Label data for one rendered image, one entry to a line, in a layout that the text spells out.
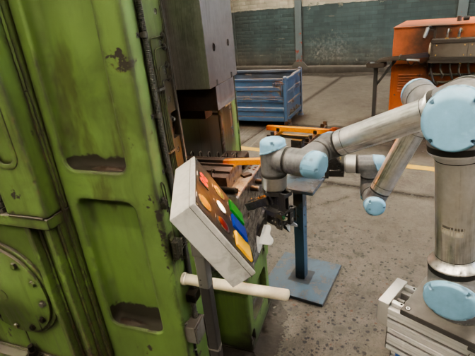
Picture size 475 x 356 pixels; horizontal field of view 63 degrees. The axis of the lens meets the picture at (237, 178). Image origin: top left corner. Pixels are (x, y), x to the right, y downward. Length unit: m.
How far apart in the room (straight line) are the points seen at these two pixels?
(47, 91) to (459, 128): 1.28
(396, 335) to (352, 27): 8.20
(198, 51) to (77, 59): 0.42
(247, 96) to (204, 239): 4.59
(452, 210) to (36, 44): 1.35
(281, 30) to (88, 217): 8.43
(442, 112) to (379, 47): 8.26
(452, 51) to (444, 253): 3.83
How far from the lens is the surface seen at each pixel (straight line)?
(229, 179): 1.66
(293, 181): 2.12
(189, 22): 1.46
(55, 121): 1.57
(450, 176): 0.90
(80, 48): 1.47
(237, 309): 2.00
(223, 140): 1.96
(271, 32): 9.85
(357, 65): 9.22
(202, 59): 1.45
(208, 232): 1.01
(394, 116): 1.04
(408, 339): 1.36
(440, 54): 4.70
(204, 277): 1.29
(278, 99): 5.38
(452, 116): 0.83
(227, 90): 1.63
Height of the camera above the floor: 1.64
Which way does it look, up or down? 24 degrees down
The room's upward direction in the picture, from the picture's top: 6 degrees counter-clockwise
